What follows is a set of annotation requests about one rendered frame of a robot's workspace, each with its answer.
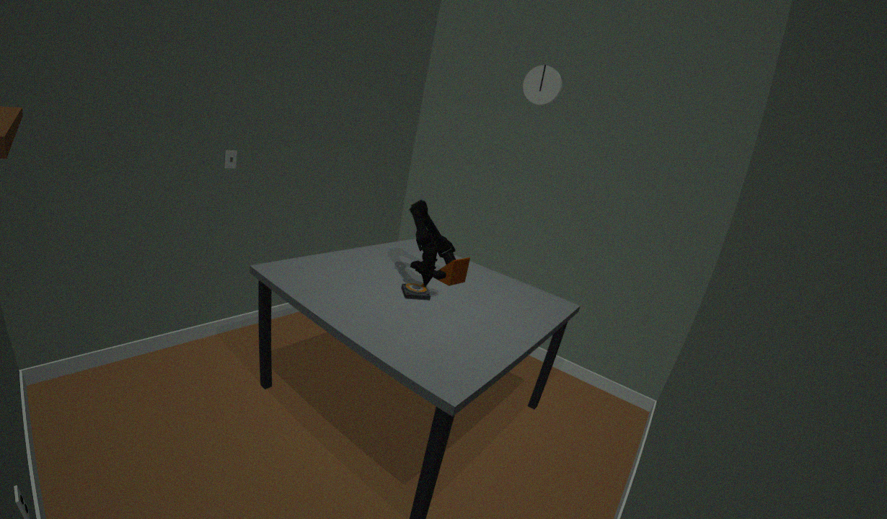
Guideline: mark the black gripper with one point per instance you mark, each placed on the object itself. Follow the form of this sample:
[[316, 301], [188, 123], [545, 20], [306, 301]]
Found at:
[[433, 273]]

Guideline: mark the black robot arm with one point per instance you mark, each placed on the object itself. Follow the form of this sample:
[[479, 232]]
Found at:
[[429, 239]]

